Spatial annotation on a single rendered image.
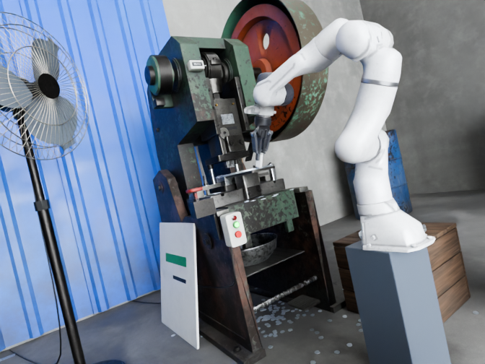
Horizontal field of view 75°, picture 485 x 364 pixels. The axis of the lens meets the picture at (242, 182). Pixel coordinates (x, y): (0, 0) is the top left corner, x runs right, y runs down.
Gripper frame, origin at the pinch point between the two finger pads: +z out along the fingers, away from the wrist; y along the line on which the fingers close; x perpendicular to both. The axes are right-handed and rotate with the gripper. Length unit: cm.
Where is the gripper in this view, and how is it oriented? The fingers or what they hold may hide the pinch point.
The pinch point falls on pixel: (259, 159)
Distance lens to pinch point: 148.2
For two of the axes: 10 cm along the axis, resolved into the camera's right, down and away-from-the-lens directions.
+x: -6.7, -3.0, 6.8
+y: 7.4, -1.8, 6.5
